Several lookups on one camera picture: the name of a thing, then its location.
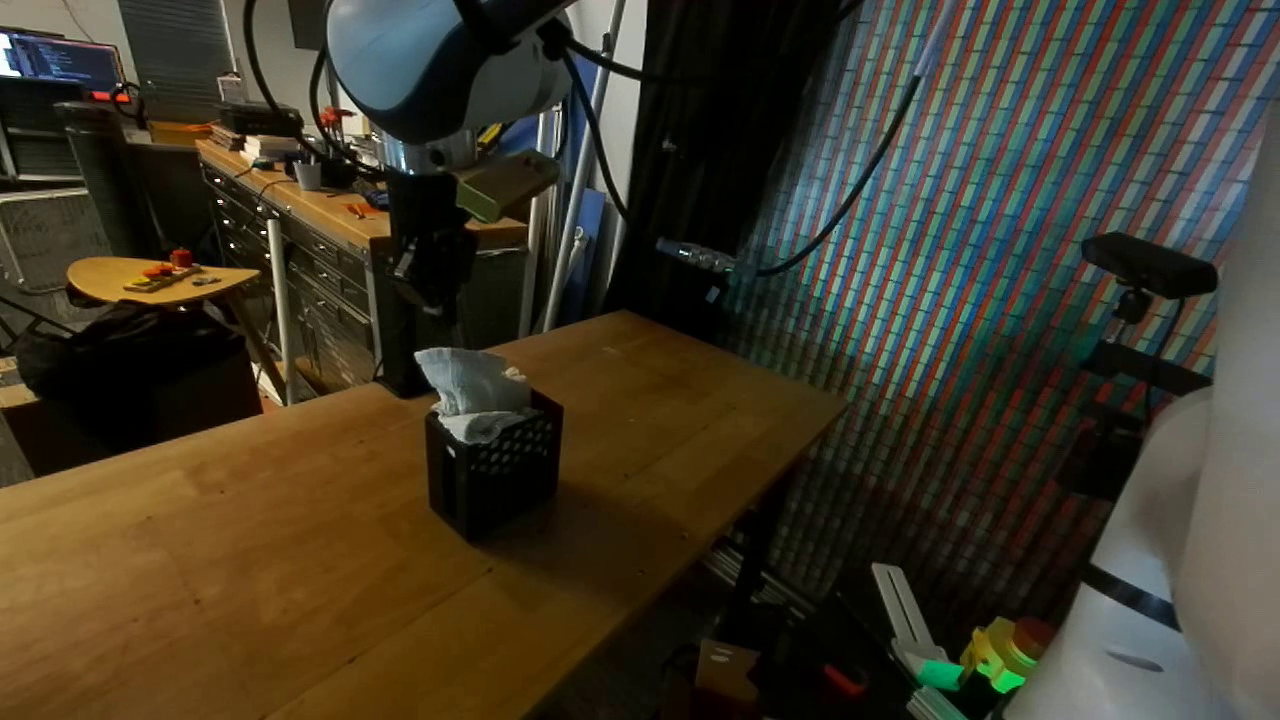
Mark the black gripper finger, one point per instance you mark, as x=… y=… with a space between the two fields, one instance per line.
x=447 y=284
x=409 y=294

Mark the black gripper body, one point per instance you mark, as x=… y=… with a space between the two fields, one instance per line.
x=428 y=225

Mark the grey cloth towel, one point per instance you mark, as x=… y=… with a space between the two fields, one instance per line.
x=469 y=385

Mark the black perforated plastic box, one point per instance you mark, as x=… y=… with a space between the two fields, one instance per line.
x=497 y=468

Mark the wooden workbench with drawers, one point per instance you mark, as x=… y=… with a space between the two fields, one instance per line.
x=321 y=284

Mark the leaning aluminium strut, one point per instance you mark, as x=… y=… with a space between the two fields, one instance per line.
x=567 y=255

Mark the red hand tool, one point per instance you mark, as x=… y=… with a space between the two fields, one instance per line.
x=167 y=273

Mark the black bag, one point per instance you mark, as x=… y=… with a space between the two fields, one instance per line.
x=132 y=372

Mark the round wooden stool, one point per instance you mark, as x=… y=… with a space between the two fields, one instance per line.
x=93 y=281

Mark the monitor with blue screen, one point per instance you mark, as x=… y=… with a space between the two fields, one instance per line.
x=53 y=60

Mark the white plastic bar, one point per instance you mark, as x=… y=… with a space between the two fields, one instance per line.
x=905 y=607

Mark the green yellow plastic parts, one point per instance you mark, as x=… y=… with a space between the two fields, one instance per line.
x=992 y=656

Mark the tan wrist camera block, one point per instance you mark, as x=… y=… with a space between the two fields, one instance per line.
x=514 y=186

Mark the black camera stand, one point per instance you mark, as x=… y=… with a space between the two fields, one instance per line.
x=1135 y=360

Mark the black camera on stand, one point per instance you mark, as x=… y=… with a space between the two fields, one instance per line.
x=1147 y=265

